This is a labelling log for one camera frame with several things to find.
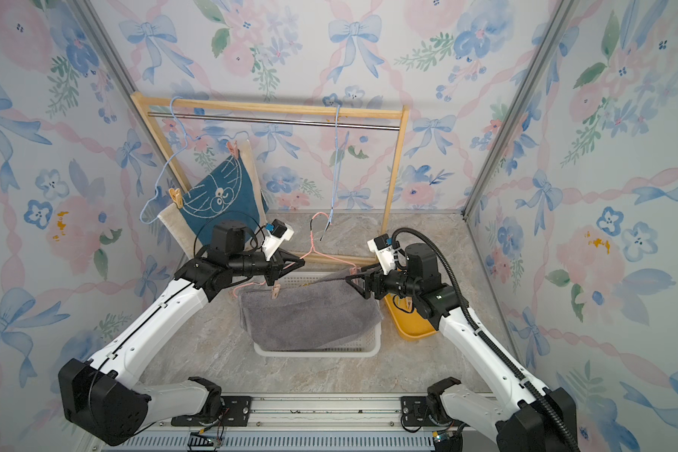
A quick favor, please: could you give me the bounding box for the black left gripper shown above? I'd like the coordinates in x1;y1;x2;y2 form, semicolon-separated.
234;249;306;286

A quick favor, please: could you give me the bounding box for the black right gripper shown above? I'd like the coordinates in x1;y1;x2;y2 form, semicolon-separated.
347;260;420;299

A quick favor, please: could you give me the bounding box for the grey terry towel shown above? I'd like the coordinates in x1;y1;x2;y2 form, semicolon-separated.
237;270;382;351

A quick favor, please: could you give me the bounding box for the pink wire hanger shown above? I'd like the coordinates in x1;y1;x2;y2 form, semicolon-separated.
231;211;377;301

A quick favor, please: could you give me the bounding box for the light blue wire hanger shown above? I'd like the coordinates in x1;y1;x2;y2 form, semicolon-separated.
325;105;342;231

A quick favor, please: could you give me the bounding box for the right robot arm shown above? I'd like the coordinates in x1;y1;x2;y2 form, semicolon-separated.
346;227;579;451

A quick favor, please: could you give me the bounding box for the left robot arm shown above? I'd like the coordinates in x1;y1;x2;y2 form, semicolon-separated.
58;220;305;446

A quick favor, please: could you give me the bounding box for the white perforated plastic basket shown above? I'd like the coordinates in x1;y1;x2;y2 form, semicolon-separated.
253;271;382;359

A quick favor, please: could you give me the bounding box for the yellow plastic tray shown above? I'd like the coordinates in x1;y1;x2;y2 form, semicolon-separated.
383;295;436;341

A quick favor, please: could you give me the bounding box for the dark teal patterned towel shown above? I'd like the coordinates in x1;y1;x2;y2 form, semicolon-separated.
180;157;267;245

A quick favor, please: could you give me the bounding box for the beige towel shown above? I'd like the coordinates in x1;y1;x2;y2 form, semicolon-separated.
158;139;265;257

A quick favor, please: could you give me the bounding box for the pink clothespin on teal towel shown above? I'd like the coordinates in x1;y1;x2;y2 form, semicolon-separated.
226;140;240;160

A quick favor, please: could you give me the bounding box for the orange clothespin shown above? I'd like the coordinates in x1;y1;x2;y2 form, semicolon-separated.
168;188;184;209

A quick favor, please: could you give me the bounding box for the metal hanging rod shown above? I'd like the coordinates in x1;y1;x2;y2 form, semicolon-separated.
148;111;400;132

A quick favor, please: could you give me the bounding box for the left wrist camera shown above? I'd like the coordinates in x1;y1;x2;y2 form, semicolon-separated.
262;220;295;261

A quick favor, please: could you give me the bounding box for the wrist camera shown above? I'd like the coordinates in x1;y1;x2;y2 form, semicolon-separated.
262;220;295;261
367;234;402;275

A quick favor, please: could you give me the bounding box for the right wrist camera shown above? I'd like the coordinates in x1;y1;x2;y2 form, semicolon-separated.
367;234;402;275

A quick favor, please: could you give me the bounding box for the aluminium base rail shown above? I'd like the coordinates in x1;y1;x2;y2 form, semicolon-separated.
84;392;560;452

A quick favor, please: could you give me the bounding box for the wooden clothes rack frame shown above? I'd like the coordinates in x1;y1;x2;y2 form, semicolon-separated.
130;92;411;234

